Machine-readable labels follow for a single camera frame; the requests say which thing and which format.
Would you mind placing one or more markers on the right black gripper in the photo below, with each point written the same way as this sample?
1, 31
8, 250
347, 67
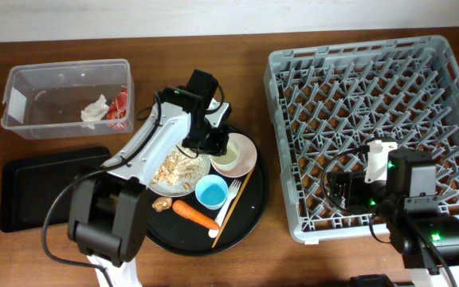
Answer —
355, 181

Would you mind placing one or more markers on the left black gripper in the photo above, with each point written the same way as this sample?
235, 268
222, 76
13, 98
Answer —
219, 147

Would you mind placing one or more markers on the cream plastic cup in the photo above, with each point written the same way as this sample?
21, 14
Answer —
228, 161

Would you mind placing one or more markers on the pink bowl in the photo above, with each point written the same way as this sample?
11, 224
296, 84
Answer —
246, 160

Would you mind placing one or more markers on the light blue plastic cup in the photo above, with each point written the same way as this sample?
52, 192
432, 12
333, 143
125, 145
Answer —
211, 191

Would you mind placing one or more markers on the red snack wrapper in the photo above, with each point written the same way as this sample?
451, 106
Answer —
118, 110

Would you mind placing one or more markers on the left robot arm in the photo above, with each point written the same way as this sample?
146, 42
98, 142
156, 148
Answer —
109, 207

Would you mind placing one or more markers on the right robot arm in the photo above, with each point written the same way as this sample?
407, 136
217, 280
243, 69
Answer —
399, 187

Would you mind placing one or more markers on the grey dishwasher rack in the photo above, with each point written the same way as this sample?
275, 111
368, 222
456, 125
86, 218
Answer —
325, 100

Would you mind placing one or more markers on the clear plastic waste bin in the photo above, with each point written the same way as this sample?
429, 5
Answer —
45, 101

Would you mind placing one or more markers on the grey plate with food scraps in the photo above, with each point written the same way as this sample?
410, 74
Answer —
180, 172

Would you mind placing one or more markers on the white plastic fork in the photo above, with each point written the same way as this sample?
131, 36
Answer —
232, 193

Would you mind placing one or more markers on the wooden chopstick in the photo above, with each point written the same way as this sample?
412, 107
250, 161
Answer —
232, 207

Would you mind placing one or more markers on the orange carrot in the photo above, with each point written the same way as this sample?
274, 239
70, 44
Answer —
186, 211

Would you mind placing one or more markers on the round black serving tray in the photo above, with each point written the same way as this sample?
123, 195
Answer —
180, 235

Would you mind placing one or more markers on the brown walnut piece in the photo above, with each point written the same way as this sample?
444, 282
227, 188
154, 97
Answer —
162, 203

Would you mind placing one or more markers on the crumpled white tissue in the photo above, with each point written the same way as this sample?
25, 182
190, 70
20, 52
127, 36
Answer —
94, 112

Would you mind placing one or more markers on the black rectangular tray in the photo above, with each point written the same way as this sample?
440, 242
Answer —
30, 185

